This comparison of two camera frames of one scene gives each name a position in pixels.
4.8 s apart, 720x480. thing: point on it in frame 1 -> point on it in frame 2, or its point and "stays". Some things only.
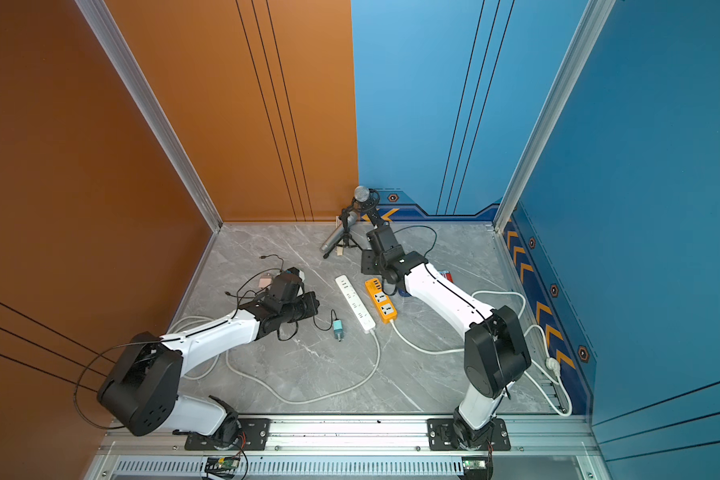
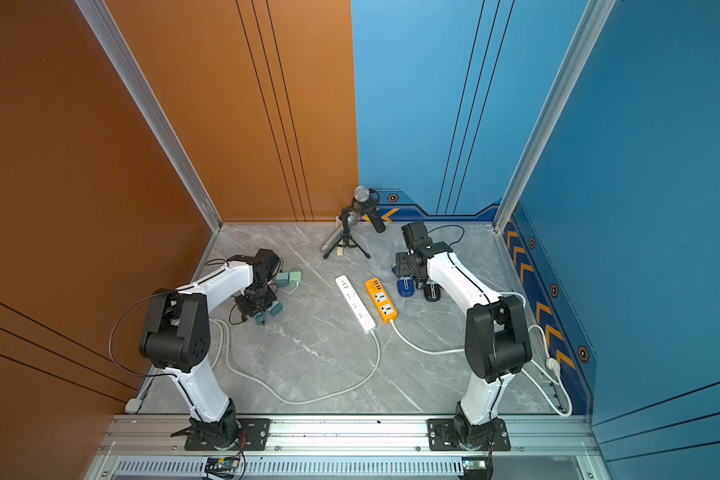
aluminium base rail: [344, 448] stays
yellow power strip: [382, 302] stays
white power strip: [358, 308] stays
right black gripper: [366, 260] -> [401, 266]
